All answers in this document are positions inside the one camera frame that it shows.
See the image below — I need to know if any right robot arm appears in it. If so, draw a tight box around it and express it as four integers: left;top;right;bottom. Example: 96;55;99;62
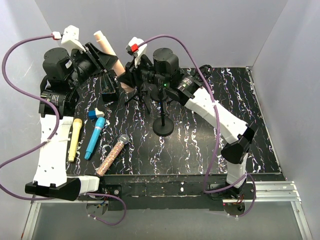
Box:
118;44;258;199

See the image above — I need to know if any purple cable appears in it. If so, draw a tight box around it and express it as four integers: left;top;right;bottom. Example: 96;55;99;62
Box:
0;31;127;226
131;34;257;218

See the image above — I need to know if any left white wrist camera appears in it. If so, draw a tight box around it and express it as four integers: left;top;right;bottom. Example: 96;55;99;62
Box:
61;25;86;55

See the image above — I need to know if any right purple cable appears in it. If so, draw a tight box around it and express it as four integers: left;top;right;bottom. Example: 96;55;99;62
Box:
131;34;257;218

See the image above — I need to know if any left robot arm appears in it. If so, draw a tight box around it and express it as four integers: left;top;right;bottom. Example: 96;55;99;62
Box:
24;42;118;201

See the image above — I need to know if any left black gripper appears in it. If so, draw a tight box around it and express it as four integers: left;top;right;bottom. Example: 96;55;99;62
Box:
67;42;119;89

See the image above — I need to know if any pale pink microphone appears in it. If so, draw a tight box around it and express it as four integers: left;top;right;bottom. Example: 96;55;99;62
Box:
93;30;135;93

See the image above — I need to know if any black tripod shock-mount stand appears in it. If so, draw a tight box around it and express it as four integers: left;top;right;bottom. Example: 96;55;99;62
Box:
191;64;214;83

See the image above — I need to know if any blue white small box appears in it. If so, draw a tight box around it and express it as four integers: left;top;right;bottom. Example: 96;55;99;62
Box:
88;108;105;120

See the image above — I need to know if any glitter silver-head microphone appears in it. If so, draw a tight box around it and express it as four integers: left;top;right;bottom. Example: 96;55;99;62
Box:
96;134;130;177

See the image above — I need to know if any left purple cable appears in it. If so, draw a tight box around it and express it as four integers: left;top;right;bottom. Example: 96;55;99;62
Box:
0;31;127;226

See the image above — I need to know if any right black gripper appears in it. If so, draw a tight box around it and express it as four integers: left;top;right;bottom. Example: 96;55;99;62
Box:
117;55;168;90

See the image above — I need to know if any black round-base mic stand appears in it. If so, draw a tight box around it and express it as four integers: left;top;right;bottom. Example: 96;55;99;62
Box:
152;88;174;137

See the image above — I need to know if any cream yellow microphone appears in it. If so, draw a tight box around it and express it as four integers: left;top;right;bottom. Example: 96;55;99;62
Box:
68;118;83;163

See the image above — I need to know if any teal blue microphone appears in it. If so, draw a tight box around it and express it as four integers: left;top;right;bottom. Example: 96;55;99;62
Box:
84;117;106;160

